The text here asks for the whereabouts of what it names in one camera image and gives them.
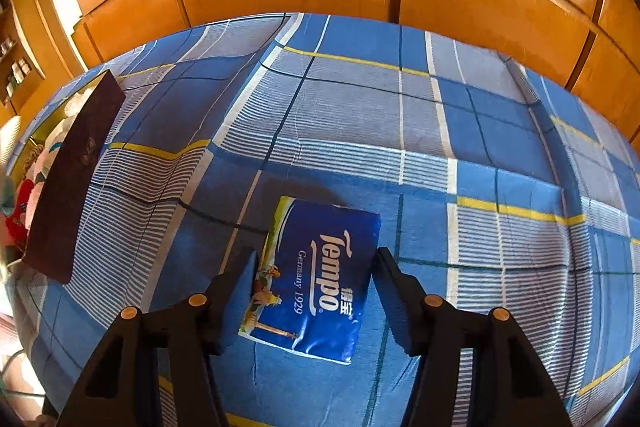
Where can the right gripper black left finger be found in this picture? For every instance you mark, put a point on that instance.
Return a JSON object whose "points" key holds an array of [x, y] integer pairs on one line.
{"points": [[120, 383]]}

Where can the red santa sock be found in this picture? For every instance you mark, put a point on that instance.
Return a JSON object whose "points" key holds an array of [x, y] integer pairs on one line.
{"points": [[15, 216]]}

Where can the blue Tempo tissue pack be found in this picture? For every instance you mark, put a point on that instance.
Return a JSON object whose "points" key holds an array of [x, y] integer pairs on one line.
{"points": [[312, 280]]}

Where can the pink towel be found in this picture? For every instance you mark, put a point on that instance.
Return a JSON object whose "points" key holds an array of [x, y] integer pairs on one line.
{"points": [[43, 165]]}

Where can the gold rectangular tray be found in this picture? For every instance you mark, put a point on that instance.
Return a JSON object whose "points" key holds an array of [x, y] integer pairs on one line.
{"points": [[51, 241]]}

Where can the blue plaid bed sheet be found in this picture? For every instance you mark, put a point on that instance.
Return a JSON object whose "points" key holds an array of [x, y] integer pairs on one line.
{"points": [[495, 187]]}

